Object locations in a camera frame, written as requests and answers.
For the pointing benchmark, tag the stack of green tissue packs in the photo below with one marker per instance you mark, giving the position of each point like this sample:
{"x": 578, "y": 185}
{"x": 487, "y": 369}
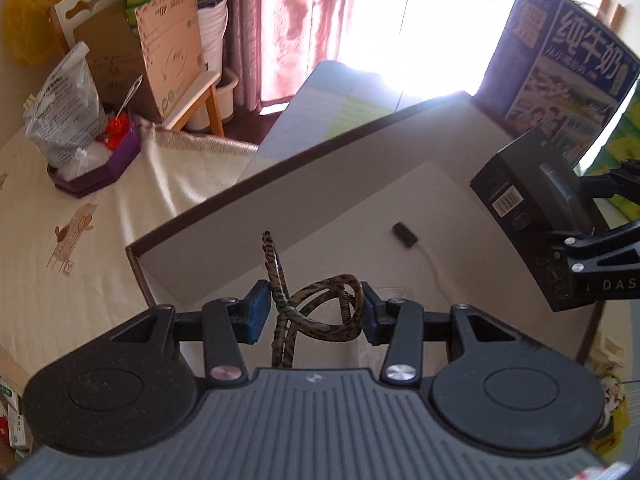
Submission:
{"x": 625, "y": 135}

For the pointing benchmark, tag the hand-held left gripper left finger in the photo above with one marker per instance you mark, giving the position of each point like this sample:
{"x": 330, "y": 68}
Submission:
{"x": 257, "y": 312}

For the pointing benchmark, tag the green white snack packet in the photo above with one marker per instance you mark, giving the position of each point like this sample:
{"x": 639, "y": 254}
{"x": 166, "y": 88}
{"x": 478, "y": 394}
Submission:
{"x": 610, "y": 390}

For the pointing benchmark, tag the stack of white buckets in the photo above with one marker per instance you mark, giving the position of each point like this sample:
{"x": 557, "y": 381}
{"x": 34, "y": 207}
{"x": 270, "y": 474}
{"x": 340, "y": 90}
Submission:
{"x": 215, "y": 35}

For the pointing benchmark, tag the large open cardboard box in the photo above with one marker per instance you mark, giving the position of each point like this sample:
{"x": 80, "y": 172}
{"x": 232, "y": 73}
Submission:
{"x": 165, "y": 50}

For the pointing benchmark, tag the yellow plastic bag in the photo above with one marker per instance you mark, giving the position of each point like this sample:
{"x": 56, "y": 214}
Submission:
{"x": 35, "y": 15}

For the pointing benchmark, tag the brown cardboard box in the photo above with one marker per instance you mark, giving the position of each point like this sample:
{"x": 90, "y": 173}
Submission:
{"x": 325, "y": 195}

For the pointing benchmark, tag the purple hexagonal box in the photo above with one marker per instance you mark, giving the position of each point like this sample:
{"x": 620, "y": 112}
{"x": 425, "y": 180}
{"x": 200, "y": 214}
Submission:
{"x": 100, "y": 175}

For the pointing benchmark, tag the red ornament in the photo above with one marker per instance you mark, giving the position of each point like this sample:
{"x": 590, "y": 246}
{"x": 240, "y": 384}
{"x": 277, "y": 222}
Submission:
{"x": 116, "y": 130}

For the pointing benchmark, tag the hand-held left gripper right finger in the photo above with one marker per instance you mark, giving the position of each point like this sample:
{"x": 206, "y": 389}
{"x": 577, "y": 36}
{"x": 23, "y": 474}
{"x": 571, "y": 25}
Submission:
{"x": 371, "y": 315}

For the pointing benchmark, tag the clear printed plastic bag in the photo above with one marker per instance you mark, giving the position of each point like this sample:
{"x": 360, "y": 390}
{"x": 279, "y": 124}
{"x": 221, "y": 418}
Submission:
{"x": 65, "y": 115}

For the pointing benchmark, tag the pink curtain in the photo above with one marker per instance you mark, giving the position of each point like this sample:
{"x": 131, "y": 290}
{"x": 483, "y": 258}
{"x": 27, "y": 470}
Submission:
{"x": 300, "y": 25}

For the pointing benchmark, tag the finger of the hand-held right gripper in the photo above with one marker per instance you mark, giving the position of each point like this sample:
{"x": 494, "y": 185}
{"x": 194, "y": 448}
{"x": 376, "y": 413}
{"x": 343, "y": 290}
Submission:
{"x": 600, "y": 247}
{"x": 617, "y": 180}

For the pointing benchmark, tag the blue milk carton box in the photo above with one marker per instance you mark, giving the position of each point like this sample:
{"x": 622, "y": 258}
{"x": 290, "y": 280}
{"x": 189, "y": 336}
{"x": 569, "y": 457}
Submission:
{"x": 565, "y": 70}

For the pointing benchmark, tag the cream cartoon print blanket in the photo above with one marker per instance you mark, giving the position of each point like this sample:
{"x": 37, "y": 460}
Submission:
{"x": 75, "y": 270}

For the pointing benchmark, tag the white wooden chair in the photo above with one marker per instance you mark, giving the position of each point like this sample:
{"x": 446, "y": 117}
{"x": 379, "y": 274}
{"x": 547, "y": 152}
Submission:
{"x": 200, "y": 95}

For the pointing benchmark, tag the black product box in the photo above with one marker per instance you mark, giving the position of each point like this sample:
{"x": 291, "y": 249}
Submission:
{"x": 520, "y": 210}

